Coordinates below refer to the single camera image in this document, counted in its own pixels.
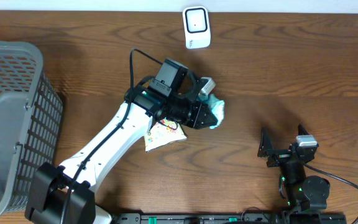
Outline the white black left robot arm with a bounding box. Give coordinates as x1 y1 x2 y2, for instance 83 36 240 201
25 59 218 224

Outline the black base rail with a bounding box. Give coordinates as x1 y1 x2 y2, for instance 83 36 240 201
111 212 347 224

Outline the light blue tissue pack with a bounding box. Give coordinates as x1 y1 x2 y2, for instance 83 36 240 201
198 93 225 129

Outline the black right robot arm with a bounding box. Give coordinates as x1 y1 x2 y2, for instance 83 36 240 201
257 125 330 212

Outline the grey plastic shopping basket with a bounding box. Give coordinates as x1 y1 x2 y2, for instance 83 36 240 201
0 41 63 215

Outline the white barcode scanner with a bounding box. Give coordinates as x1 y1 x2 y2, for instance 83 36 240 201
182 6 211 49

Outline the yellow snack bag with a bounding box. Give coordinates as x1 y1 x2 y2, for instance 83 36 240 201
144 119 187 152

